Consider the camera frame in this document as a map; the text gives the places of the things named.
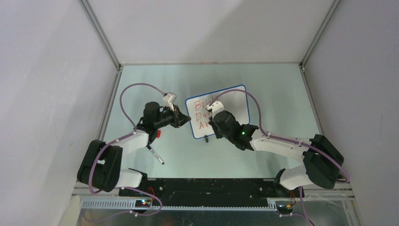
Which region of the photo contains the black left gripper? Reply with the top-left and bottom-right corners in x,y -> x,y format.
154,104 -> 191,129

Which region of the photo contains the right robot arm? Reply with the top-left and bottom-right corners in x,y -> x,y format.
209,111 -> 344,197

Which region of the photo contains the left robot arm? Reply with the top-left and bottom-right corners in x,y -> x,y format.
77,102 -> 191,196

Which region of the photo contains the white blue-framed whiteboard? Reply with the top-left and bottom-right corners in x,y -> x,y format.
185,84 -> 250,139

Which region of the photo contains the black whiteboard marker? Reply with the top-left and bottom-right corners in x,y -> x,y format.
146,145 -> 165,165

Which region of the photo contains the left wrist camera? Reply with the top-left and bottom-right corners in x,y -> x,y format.
162,92 -> 177,111

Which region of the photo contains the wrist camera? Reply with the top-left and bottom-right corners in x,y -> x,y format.
206,101 -> 224,118
162,92 -> 177,111

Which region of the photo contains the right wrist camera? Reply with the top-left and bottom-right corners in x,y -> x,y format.
206,101 -> 224,118

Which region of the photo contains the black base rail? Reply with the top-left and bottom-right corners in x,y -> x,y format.
72,178 -> 356,212

